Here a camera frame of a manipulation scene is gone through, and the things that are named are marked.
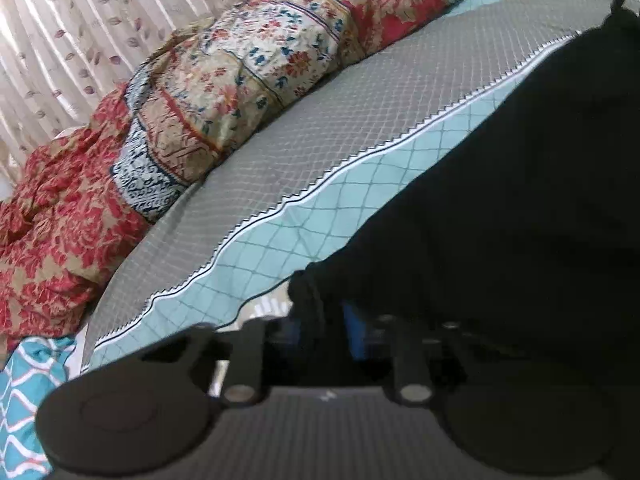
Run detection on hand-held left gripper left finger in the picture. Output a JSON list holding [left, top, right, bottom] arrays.
[[141, 316, 302, 407]]

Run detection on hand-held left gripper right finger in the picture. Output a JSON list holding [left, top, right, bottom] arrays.
[[342, 305, 477, 407]]

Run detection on black pants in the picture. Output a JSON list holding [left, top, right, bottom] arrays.
[[290, 7, 640, 411]]

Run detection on patchwork patterned bedspread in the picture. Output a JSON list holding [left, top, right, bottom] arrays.
[[80, 0, 613, 373]]

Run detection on red floral patchwork blanket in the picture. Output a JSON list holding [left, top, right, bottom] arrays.
[[0, 0, 576, 356]]

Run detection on teal wavy patterned cloth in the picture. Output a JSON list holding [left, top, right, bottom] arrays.
[[0, 335, 77, 480]]

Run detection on leaf print curtain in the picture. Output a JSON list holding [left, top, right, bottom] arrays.
[[0, 0, 281, 196]]

